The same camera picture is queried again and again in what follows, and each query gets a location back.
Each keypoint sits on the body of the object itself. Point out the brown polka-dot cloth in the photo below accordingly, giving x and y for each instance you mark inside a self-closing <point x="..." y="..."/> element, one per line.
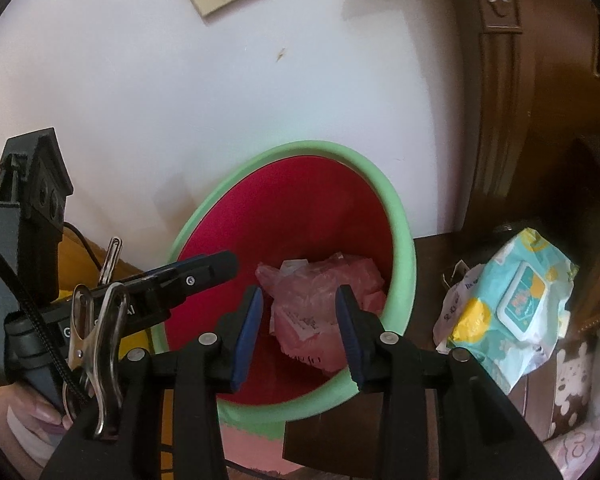
<point x="570" y="390"/>

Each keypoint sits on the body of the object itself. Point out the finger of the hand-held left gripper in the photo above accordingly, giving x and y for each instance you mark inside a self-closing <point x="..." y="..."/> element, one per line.
<point x="190" y="280"/>
<point x="175" y="265"/>

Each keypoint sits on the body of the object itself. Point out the red bin with green rim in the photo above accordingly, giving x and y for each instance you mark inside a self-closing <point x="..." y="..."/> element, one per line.
<point x="300" y="210"/>

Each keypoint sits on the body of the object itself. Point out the carved wooden headboard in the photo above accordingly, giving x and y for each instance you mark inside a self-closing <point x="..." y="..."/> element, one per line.
<point x="530" y="110"/>

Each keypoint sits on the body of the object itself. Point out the dark wooden nightstand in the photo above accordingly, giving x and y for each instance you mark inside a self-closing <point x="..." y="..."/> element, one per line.
<point x="430" y="270"/>

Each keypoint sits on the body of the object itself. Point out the pink foam mat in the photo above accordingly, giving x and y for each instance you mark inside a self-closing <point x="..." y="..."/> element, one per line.
<point x="255" y="455"/>

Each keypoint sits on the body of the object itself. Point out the teal wet wipes packet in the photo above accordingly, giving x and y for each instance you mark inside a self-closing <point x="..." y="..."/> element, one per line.
<point x="520" y="305"/>

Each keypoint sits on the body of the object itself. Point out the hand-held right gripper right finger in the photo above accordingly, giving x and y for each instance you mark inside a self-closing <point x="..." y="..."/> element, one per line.
<point x="352" y="340"/>

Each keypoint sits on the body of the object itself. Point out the silver metal spring clip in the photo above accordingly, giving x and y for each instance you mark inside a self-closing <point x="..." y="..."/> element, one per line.
<point x="111" y="260"/>
<point x="107" y="350"/>

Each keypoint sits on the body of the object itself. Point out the pink printed plastic bag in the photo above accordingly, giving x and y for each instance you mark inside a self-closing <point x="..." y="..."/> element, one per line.
<point x="305" y="305"/>

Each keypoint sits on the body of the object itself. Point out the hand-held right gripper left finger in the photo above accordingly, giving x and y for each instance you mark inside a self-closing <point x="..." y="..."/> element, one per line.
<point x="247" y="340"/>

